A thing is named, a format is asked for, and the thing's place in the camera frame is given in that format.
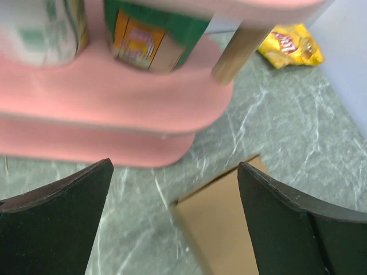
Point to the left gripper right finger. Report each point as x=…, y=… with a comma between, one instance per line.
x=294, y=233

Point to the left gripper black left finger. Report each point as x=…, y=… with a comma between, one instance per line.
x=51, y=229

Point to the pink three-tier shelf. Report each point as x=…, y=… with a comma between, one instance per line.
x=98, y=107

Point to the green can on middle shelf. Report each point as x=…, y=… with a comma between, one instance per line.
x=151, y=39

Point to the brown cardboard box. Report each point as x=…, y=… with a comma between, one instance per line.
x=214, y=224

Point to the white cup on middle shelf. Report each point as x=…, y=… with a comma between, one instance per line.
x=43, y=33

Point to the yellow Lays chips bag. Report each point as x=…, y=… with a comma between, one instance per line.
x=291, y=45

